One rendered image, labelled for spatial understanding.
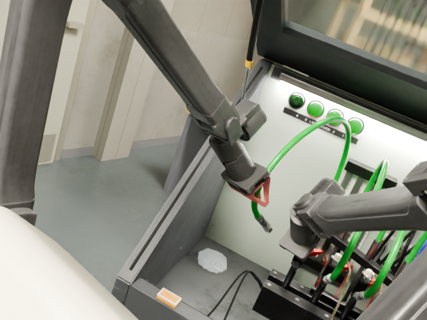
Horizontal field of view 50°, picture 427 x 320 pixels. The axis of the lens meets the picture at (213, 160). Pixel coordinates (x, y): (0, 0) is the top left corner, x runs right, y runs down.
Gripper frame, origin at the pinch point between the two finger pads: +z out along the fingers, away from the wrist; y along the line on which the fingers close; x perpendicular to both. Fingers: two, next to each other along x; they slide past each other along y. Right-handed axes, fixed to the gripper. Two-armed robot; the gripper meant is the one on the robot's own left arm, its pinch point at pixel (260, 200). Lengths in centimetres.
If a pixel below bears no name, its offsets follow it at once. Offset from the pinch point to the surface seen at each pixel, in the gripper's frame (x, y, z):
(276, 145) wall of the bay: -24.0, 30.7, 15.0
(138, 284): 31.9, 11.6, 3.1
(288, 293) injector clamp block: 6.5, 0.8, 29.7
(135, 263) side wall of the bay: 29.4, 14.3, -0.2
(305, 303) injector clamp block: 5.2, -2.8, 32.3
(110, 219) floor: 30, 190, 90
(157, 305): 31.8, 6.3, 6.7
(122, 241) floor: 33, 167, 94
